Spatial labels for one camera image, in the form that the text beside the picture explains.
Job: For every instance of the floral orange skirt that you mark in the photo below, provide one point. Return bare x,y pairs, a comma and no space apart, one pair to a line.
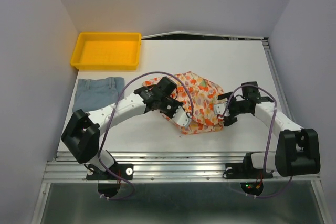
200,95

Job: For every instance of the folded light blue skirt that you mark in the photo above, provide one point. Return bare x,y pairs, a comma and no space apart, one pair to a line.
92,95

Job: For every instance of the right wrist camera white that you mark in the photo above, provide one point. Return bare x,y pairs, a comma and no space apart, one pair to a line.
221,110

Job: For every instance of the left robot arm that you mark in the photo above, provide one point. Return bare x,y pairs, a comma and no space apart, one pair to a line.
81,134

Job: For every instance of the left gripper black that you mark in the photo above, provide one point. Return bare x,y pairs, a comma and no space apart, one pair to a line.
177,104

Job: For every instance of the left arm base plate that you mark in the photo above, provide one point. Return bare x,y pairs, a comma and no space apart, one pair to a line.
123,170

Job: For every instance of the yellow plastic tray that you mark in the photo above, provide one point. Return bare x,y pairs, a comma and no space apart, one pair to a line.
106,51

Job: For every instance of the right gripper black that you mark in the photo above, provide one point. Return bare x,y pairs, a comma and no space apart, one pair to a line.
231,118

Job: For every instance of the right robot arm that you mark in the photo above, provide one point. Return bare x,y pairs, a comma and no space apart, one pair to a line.
291,150

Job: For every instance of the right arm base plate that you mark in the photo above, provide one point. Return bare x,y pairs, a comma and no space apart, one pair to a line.
242,171

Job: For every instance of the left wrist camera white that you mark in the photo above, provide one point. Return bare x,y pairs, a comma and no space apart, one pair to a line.
182,118

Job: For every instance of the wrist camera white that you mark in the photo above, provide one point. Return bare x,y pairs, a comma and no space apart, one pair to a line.
221,110
182,118

